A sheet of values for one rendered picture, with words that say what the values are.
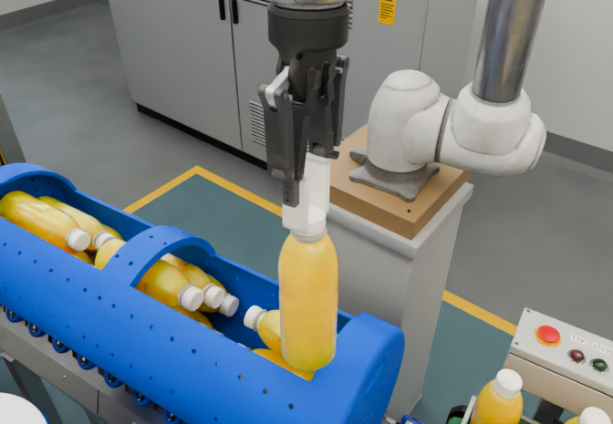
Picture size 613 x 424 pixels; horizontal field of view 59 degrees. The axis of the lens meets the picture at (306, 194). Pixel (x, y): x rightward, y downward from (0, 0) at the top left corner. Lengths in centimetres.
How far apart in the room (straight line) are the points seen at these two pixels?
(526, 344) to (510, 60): 53
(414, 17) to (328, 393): 175
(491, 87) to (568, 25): 228
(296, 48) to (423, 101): 78
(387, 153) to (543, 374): 58
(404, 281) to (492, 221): 170
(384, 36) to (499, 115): 124
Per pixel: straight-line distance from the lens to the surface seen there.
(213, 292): 100
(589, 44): 343
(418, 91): 125
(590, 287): 286
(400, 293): 143
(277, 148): 51
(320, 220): 59
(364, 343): 80
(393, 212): 129
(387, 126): 127
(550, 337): 104
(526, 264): 286
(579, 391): 106
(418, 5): 226
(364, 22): 241
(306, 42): 49
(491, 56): 114
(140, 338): 91
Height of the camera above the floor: 186
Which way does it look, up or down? 37 degrees down
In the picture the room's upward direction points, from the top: straight up
